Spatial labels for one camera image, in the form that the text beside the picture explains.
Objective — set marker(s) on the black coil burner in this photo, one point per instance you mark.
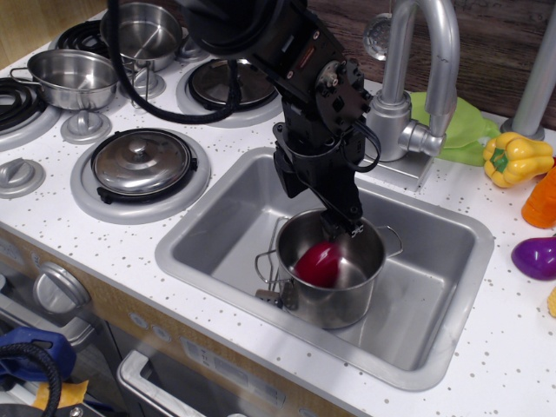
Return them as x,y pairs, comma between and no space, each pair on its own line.
84,36
19,103

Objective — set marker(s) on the yellow toy bell pepper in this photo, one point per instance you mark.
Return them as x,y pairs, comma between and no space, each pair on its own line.
511,159

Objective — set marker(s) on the steel lid back burner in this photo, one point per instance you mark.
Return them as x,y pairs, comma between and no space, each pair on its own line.
209,85

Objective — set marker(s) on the purple toy eggplant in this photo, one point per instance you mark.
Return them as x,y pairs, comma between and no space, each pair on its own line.
535,258

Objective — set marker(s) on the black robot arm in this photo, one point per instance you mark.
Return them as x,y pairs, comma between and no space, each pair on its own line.
293,48

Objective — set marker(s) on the yellow toy corn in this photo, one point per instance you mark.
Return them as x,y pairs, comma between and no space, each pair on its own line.
551,303

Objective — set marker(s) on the grey toy sink basin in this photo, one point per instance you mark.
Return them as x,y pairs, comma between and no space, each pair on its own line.
422,297

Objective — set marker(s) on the grey stove knob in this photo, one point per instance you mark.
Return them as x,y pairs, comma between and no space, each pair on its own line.
20,177
189,51
86,127

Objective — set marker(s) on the grey stove knob front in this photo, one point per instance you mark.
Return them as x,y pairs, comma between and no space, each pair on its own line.
20,177

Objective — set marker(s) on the steel pot in sink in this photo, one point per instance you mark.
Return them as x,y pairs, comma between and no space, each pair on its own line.
362,259

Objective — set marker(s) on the steel lid front burner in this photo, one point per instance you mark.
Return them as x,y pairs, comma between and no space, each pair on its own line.
142,165

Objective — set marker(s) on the steel lid burner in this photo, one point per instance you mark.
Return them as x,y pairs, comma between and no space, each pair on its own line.
142,165
209,85

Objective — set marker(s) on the yellow tape piece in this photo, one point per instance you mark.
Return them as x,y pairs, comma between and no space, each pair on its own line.
71,394

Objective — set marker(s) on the grey stove knob middle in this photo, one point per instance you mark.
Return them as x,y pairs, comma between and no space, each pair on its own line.
86,127

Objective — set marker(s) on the black coil burner back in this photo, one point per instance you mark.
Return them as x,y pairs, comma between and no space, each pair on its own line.
84,36

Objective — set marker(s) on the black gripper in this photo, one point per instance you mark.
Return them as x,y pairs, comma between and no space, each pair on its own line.
309,156

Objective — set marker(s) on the grey oven dial knob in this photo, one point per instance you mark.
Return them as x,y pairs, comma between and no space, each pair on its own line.
58,291

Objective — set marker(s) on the grey metal pole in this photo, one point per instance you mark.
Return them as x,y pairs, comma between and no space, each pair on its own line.
540,86

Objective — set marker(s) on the black coil burner left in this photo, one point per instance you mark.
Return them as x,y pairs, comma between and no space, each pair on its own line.
19,103

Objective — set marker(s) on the red toy sweet potato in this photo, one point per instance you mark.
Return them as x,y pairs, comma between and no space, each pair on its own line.
320,265

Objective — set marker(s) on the blue clamp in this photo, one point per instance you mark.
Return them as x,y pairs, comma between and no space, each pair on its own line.
31,354

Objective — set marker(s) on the steel saucepan with wire handle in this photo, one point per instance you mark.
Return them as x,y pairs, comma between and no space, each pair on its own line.
149,37

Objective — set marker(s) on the orange toy carrot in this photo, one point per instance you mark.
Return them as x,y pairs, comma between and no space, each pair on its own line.
539,209

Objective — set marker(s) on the shallow steel bowl pan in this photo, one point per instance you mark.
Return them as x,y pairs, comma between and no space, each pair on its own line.
70,79

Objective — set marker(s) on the green cloth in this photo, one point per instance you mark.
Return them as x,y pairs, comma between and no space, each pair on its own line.
467,135

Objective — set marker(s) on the grey stove knob back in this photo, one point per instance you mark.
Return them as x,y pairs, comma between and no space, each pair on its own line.
189,51

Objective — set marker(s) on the silver oven door handle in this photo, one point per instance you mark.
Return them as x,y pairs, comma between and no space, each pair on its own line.
163,387

